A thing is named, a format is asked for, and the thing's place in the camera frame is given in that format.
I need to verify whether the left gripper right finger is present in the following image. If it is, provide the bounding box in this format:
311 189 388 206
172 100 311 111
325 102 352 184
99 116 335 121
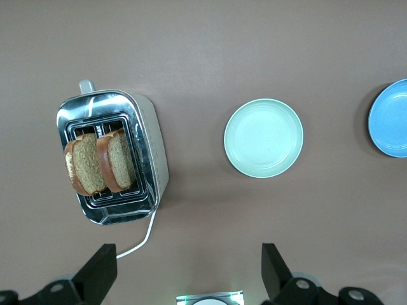
261 243 386 305

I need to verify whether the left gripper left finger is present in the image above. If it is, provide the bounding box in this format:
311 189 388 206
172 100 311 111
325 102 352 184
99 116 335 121
0 243 118 305

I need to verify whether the brown bread slice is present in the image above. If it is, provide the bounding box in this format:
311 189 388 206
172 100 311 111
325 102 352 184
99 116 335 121
96 128 138 193
64 132 109 196

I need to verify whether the pale green plate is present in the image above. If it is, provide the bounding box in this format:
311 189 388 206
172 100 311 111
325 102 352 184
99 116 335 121
223 98 305 179

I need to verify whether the blue plate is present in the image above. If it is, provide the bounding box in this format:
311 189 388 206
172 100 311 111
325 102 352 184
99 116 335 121
368 78 407 158

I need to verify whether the beige chrome toaster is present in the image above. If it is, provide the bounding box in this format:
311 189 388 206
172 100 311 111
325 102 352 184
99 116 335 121
56 79 170 226

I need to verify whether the white toaster power cable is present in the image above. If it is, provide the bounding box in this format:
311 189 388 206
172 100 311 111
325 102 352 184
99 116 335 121
116 209 157 260

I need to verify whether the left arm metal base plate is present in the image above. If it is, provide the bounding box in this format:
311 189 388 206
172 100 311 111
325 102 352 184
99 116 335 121
176 290 245 305

